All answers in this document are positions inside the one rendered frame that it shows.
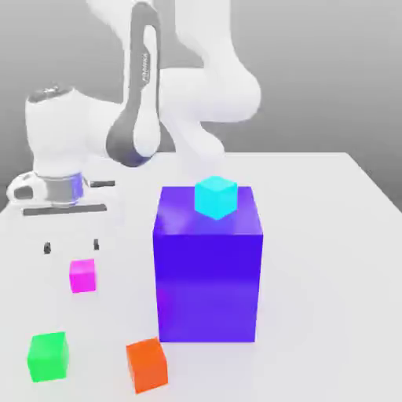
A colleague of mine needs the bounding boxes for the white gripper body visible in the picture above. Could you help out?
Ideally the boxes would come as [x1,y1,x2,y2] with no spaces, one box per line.
[20,202,110,236]

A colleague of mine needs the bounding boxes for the small magenta cube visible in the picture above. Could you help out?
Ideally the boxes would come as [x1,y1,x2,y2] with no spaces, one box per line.
[68,258,97,295]

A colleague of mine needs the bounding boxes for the small green cube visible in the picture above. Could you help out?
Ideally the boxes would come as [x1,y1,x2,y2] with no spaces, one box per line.
[26,331,70,384]

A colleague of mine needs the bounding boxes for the small cyan cube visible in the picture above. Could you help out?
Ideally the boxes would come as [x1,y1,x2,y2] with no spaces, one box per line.
[193,175,239,221]

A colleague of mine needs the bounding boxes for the small orange cube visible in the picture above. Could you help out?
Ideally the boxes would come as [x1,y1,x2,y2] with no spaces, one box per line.
[125,337,170,396]

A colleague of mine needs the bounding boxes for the large purple box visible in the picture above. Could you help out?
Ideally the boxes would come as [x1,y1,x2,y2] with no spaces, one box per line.
[152,185,265,344]

